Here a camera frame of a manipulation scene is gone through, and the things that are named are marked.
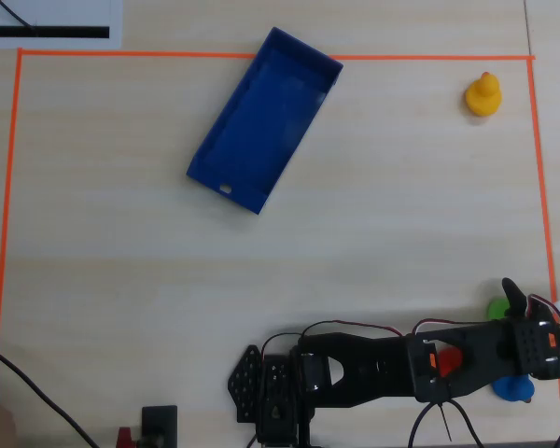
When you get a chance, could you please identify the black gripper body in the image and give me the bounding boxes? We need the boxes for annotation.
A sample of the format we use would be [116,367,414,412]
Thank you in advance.
[511,298,560,382]

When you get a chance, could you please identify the blue rectangular plastic box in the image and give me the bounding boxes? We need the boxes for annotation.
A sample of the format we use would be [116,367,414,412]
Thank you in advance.
[185,26,344,216]

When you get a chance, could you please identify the thin black cable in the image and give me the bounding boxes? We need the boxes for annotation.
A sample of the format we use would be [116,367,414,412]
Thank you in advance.
[0,0,39,35]

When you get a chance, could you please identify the black camera cable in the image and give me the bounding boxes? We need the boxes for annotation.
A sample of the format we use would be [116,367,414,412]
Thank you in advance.
[407,396,560,448]

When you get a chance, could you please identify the thick black cable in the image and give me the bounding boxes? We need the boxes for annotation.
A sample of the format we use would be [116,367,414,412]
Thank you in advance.
[0,339,100,448]

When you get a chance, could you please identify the blue rubber duck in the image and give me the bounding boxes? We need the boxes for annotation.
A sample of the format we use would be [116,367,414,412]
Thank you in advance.
[492,375,537,404]

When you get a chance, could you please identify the red white gripper servo wire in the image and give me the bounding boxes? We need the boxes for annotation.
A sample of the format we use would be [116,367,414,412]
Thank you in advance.
[525,292,560,363]

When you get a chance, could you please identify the yellow rubber duck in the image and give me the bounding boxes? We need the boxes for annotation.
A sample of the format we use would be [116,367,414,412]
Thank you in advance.
[465,71,503,117]

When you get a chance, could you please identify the green rubber duck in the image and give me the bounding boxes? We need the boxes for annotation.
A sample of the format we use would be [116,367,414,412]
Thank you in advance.
[487,297,512,322]

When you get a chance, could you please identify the red white forearm servo wire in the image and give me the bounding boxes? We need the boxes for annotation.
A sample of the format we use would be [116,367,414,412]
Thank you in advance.
[412,317,494,337]

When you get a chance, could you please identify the red black shoulder servo wire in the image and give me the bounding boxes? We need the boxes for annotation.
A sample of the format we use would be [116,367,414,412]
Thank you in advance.
[260,319,413,357]

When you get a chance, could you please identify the black tape strip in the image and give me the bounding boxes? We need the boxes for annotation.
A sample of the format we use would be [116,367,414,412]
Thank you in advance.
[0,26,110,39]

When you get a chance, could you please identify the white paper sheet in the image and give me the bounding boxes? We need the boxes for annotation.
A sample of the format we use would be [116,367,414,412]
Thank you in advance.
[0,0,123,49]

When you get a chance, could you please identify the red rubber duck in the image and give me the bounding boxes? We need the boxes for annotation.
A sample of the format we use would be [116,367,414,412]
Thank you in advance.
[436,347,464,377]

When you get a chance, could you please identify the orange tape strip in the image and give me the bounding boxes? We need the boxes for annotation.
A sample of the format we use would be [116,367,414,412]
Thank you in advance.
[0,49,24,402]
[17,48,537,63]
[526,58,560,442]

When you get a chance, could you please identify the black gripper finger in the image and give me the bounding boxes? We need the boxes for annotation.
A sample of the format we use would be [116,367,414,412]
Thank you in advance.
[501,277,529,320]

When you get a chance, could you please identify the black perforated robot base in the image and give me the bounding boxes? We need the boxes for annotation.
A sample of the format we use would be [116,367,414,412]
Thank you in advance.
[227,344,316,448]

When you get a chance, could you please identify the black zip tie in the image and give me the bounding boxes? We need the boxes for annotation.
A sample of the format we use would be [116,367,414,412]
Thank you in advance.
[440,399,452,442]

